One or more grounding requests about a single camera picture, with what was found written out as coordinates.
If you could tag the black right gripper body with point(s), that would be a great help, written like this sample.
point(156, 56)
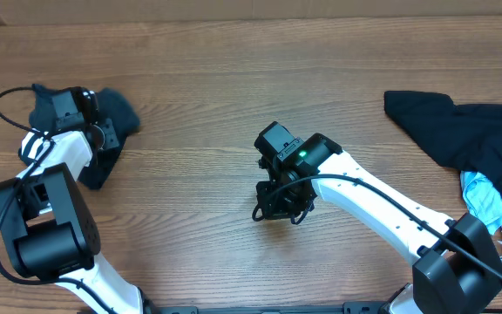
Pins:
point(277, 204)

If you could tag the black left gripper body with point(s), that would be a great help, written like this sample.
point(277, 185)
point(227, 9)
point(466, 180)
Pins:
point(109, 133)

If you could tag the dark green t-shirt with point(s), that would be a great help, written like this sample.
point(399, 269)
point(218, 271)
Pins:
point(111, 104)

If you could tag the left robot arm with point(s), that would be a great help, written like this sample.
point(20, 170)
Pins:
point(47, 232)

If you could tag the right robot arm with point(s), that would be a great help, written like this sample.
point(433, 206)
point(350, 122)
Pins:
point(455, 267)

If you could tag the light blue garment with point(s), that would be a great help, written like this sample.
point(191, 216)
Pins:
point(483, 200)

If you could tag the black garment in pile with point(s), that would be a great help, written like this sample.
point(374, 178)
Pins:
point(464, 137)

